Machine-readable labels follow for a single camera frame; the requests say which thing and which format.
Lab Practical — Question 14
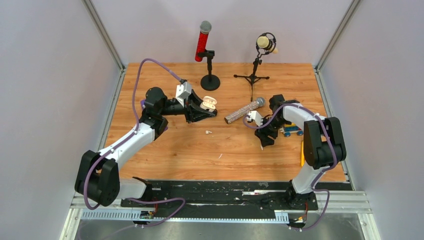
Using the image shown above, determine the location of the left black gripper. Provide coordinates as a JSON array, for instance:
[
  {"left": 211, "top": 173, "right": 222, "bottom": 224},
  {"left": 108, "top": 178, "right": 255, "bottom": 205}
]
[{"left": 159, "top": 89, "right": 215, "bottom": 124}]

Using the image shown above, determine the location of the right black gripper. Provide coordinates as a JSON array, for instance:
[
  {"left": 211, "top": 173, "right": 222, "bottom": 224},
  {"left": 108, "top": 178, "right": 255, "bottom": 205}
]
[{"left": 254, "top": 116, "right": 288, "bottom": 148}]

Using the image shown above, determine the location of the white earbud charging case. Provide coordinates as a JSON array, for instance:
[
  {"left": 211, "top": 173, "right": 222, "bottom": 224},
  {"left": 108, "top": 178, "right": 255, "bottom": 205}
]
[{"left": 199, "top": 96, "right": 218, "bottom": 112}]

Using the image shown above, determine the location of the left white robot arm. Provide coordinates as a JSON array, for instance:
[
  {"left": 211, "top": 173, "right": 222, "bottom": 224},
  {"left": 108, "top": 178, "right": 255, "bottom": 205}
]
[{"left": 75, "top": 82, "right": 218, "bottom": 210}]

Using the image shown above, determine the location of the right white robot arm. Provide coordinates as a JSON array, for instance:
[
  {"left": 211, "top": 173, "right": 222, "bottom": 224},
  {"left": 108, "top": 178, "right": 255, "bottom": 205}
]
[{"left": 224, "top": 94, "right": 347, "bottom": 209}]

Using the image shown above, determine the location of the blue toy car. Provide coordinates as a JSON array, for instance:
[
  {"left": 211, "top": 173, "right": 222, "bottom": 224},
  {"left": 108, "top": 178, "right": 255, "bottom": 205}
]
[{"left": 280, "top": 123, "right": 304, "bottom": 138}]

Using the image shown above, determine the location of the yellow plastic triangle toy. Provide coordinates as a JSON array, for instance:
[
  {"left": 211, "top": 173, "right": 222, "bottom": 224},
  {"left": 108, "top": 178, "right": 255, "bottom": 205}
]
[{"left": 300, "top": 140, "right": 305, "bottom": 167}]

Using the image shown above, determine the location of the silver glitter microphone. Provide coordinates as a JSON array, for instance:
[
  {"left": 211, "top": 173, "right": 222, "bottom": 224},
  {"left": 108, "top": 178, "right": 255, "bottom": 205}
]
[{"left": 224, "top": 97, "right": 265, "bottom": 124}]

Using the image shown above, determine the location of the purple metronome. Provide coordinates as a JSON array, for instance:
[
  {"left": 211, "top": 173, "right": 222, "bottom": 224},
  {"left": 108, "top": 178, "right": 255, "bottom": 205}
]
[{"left": 140, "top": 99, "right": 145, "bottom": 110}]

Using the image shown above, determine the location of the black tripod mic stand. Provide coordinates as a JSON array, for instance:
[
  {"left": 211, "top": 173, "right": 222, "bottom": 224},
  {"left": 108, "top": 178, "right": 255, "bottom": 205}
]
[{"left": 233, "top": 53, "right": 270, "bottom": 102}]

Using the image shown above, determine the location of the red glitter microphone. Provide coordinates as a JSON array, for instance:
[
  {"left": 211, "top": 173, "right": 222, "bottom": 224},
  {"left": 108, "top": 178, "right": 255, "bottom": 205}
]
[{"left": 194, "top": 20, "right": 212, "bottom": 62}]

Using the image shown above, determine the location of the beige condenser microphone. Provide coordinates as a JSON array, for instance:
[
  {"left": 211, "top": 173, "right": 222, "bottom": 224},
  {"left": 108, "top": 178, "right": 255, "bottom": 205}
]
[{"left": 256, "top": 32, "right": 279, "bottom": 56}]

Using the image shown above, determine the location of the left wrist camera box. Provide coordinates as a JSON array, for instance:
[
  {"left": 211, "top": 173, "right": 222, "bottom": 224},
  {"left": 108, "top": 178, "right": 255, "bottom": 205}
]
[{"left": 175, "top": 81, "right": 192, "bottom": 107}]

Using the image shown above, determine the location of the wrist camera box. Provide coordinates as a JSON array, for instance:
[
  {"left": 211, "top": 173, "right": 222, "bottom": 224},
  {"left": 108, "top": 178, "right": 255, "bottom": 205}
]
[
  {"left": 246, "top": 110, "right": 264, "bottom": 127},
  {"left": 175, "top": 81, "right": 192, "bottom": 107}
]

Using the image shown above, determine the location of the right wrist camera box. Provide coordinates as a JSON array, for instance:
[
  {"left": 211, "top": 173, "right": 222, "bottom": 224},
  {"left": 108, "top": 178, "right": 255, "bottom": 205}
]
[{"left": 246, "top": 110, "right": 264, "bottom": 127}]

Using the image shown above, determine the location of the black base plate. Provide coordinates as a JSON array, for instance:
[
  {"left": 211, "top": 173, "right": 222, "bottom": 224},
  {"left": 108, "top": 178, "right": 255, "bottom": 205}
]
[{"left": 142, "top": 180, "right": 319, "bottom": 219}]

